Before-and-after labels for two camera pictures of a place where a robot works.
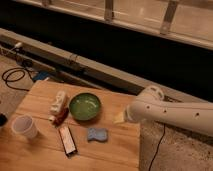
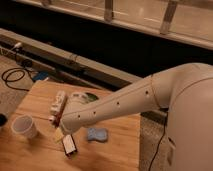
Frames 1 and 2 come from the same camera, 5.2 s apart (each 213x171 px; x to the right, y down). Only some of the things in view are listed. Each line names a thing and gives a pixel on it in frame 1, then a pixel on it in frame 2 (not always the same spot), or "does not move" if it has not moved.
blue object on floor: (42, 75) does not move
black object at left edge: (3, 120) does not move
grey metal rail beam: (49, 55) does not move
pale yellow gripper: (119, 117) -> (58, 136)
